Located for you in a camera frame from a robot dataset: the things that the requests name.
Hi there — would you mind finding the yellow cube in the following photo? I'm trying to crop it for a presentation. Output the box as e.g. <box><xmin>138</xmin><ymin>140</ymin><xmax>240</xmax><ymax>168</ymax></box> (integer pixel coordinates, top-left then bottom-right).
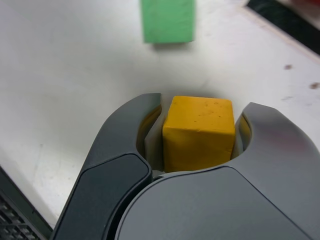
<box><xmin>162</xmin><ymin>95</ymin><xmax>236</xmax><ymax>173</ymax></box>

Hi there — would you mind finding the black keyboard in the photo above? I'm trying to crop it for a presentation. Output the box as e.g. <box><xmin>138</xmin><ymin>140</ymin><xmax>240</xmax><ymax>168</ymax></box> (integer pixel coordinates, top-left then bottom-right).
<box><xmin>0</xmin><ymin>164</ymin><xmax>55</xmax><ymax>240</ymax></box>

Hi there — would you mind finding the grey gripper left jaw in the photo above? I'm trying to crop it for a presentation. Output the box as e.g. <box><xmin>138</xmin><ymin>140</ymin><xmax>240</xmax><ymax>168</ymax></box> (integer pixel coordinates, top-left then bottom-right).
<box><xmin>49</xmin><ymin>92</ymin><xmax>168</xmax><ymax>240</ymax></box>

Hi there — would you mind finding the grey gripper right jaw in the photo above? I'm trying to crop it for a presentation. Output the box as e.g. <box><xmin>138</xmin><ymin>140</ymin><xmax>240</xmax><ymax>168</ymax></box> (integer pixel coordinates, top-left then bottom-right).
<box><xmin>113</xmin><ymin>101</ymin><xmax>320</xmax><ymax>240</ymax></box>

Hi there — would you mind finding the green cube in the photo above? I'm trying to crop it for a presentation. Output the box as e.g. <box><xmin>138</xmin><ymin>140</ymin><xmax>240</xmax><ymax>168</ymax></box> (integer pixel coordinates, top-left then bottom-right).
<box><xmin>139</xmin><ymin>0</ymin><xmax>196</xmax><ymax>45</ymax></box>

